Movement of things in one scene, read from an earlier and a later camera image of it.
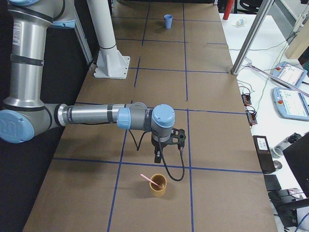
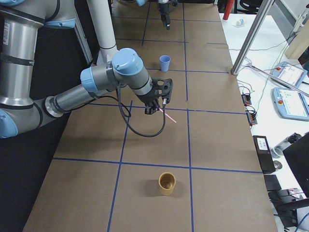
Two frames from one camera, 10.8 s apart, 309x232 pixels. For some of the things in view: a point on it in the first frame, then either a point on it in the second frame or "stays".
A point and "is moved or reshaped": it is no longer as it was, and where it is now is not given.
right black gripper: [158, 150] → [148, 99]
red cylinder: [228, 8] stays
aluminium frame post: [263, 11] stays
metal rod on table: [295, 88] stays
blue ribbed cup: [168, 20] is moved or reshaped
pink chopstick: [150, 180] is moved or reshaped
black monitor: [297, 154] stays
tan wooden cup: [160, 180] → [166, 181]
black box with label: [264, 153] stays
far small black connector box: [246, 99] stays
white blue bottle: [240, 23] stays
